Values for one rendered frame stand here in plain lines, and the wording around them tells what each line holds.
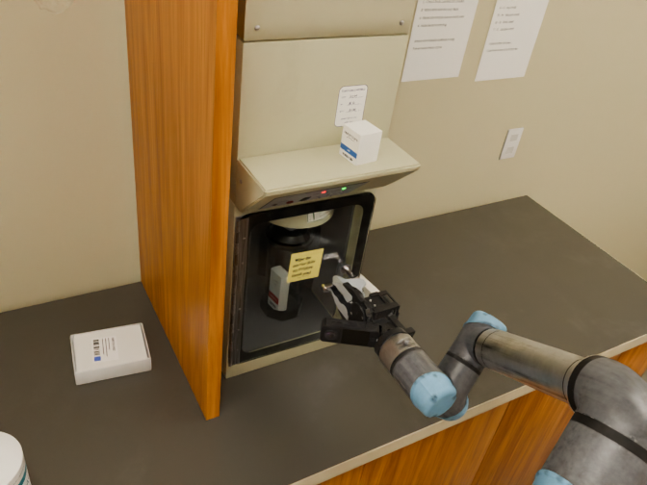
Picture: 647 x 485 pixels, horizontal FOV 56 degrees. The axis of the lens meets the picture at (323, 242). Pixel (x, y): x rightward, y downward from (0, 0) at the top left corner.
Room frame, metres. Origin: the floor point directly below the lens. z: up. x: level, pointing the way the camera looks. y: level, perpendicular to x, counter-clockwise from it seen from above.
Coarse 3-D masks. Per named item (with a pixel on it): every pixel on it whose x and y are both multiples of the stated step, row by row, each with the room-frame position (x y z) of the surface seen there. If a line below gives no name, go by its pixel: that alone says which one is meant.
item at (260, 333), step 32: (256, 224) 0.95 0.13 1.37; (288, 224) 0.99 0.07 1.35; (320, 224) 1.03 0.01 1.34; (352, 224) 1.07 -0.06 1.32; (256, 256) 0.95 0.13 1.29; (288, 256) 0.99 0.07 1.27; (352, 256) 1.08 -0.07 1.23; (256, 288) 0.96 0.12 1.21; (288, 288) 1.00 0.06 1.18; (320, 288) 1.04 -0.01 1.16; (256, 320) 0.96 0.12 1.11; (288, 320) 1.00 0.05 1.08; (320, 320) 1.05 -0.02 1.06; (256, 352) 0.96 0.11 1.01
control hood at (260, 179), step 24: (336, 144) 1.04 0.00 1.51; (384, 144) 1.08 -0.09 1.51; (240, 168) 0.92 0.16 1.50; (264, 168) 0.91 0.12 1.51; (288, 168) 0.92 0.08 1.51; (312, 168) 0.94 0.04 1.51; (336, 168) 0.95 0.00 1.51; (360, 168) 0.97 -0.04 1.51; (384, 168) 0.98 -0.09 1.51; (408, 168) 1.00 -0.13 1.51; (240, 192) 0.92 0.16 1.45; (264, 192) 0.84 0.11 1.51; (288, 192) 0.87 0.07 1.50
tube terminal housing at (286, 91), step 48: (240, 48) 0.94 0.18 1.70; (288, 48) 0.98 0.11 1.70; (336, 48) 1.03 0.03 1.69; (384, 48) 1.09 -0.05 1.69; (240, 96) 0.94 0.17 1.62; (288, 96) 0.98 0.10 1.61; (336, 96) 1.04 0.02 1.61; (384, 96) 1.10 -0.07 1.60; (240, 144) 0.94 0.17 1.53; (288, 144) 0.99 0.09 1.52
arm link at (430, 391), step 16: (416, 352) 0.81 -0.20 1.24; (400, 368) 0.79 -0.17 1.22; (416, 368) 0.78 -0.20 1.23; (432, 368) 0.78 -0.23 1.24; (400, 384) 0.77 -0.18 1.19; (416, 384) 0.75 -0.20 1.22; (432, 384) 0.74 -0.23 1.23; (448, 384) 0.75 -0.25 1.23; (416, 400) 0.73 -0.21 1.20; (432, 400) 0.72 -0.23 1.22; (448, 400) 0.74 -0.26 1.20; (432, 416) 0.72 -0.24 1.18
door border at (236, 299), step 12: (240, 228) 0.93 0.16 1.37; (240, 240) 0.93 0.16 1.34; (240, 252) 0.93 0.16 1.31; (240, 264) 0.93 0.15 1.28; (240, 276) 0.93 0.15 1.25; (240, 288) 0.93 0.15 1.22; (240, 300) 0.94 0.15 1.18; (240, 312) 0.94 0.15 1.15; (240, 324) 0.94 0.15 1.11; (240, 336) 0.94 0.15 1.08; (240, 348) 0.94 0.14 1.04
